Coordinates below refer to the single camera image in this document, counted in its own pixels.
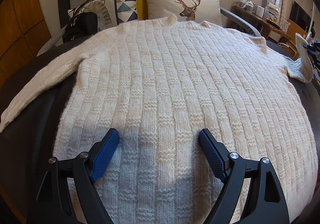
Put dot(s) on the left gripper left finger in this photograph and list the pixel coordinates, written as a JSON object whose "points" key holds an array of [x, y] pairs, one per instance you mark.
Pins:
{"points": [[53, 203]]}

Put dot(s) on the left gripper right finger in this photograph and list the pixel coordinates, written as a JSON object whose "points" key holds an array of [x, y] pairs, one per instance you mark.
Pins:
{"points": [[265, 201]]}

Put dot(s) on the cream knitted sweater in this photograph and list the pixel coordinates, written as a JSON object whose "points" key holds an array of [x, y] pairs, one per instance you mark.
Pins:
{"points": [[158, 83]]}

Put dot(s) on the black television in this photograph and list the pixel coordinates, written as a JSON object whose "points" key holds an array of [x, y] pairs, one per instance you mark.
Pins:
{"points": [[300, 17]]}

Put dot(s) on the wooden side table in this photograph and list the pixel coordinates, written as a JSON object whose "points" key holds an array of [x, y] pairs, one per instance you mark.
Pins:
{"points": [[264, 28]]}

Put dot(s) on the white mug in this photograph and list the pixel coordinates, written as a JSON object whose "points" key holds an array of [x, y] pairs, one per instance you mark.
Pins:
{"points": [[260, 11]]}

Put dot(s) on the deer print cushion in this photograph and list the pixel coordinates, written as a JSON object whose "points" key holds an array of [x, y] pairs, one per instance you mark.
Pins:
{"points": [[186, 10]]}

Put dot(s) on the black handbag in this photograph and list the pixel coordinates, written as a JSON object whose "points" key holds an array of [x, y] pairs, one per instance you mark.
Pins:
{"points": [[81, 25]]}

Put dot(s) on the triangle pattern cushion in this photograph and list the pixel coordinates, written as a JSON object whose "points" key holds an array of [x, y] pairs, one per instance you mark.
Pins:
{"points": [[110, 13]]}

